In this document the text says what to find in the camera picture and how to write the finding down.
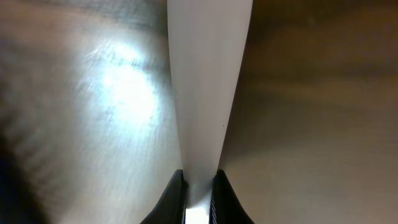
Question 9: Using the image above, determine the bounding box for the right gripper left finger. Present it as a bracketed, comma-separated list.
[141, 169, 188, 224]

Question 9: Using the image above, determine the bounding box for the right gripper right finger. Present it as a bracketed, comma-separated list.
[209, 169, 254, 224]

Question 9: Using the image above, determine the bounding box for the white fork tines down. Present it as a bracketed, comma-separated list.
[167, 0, 252, 223]

